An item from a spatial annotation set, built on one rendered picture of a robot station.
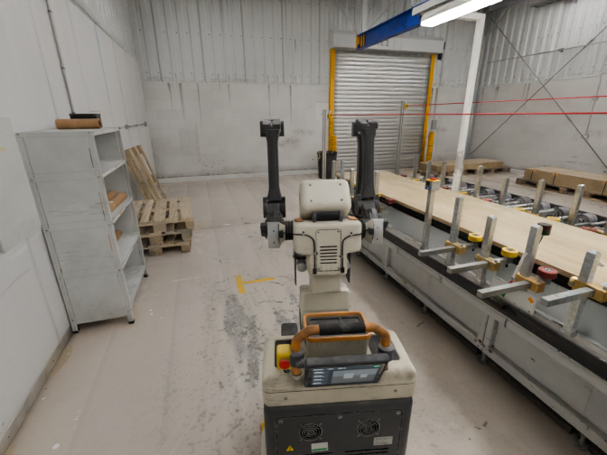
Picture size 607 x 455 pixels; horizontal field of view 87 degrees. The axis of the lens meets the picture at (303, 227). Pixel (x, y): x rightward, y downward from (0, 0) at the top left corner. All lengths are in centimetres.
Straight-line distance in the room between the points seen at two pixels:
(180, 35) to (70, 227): 690
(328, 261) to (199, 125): 789
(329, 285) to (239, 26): 836
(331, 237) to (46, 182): 211
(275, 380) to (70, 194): 209
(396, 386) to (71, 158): 243
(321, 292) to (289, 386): 44
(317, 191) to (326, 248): 23
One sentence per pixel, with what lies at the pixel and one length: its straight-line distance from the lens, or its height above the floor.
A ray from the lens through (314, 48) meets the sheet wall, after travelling 966.
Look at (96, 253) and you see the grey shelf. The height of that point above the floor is 67.
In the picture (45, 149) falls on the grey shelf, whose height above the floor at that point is 144.
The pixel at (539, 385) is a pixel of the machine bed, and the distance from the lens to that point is 246.
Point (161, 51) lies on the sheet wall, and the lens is 910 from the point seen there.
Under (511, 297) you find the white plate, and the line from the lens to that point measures 203.
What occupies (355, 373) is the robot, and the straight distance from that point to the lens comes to 112.
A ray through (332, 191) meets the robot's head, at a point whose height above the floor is 135.
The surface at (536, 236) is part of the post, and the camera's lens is 188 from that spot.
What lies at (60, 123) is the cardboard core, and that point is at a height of 160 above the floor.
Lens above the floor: 164
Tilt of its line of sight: 19 degrees down
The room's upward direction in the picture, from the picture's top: 1 degrees counter-clockwise
